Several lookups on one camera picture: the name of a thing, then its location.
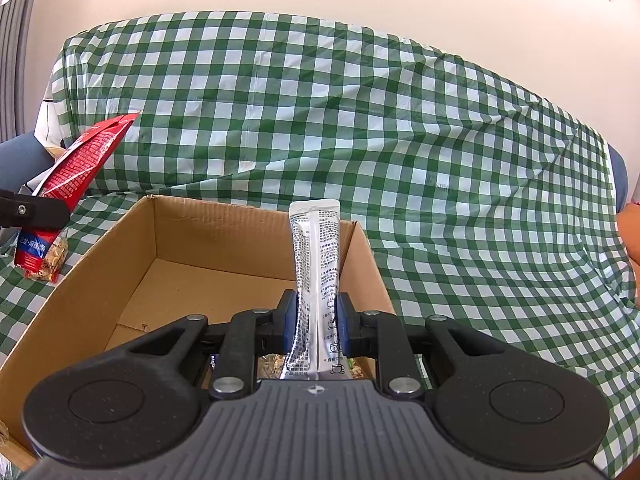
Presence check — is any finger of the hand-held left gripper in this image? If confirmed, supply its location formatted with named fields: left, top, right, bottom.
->
left=0, top=189, right=72, bottom=231

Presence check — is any silver sachet packet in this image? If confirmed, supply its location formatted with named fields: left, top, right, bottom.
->
left=279, top=200, right=351, bottom=381

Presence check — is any green checked cloth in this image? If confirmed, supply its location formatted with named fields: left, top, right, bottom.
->
left=0, top=9, right=640, bottom=480

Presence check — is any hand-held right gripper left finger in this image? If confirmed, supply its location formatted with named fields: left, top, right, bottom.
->
left=125, top=289, right=301, bottom=399

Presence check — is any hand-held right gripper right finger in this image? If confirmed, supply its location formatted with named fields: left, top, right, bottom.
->
left=336, top=292, right=502, bottom=397

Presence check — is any white printed paper bag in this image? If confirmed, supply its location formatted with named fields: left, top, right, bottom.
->
left=39, top=97, right=71, bottom=161

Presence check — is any red snack packet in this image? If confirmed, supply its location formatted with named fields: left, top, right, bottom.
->
left=14, top=111, right=142, bottom=283

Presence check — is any orange cushion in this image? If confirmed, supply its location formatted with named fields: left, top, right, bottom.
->
left=617, top=202, right=640, bottom=308

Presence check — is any cardboard box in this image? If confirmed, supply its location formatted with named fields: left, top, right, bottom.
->
left=0, top=194, right=408, bottom=461

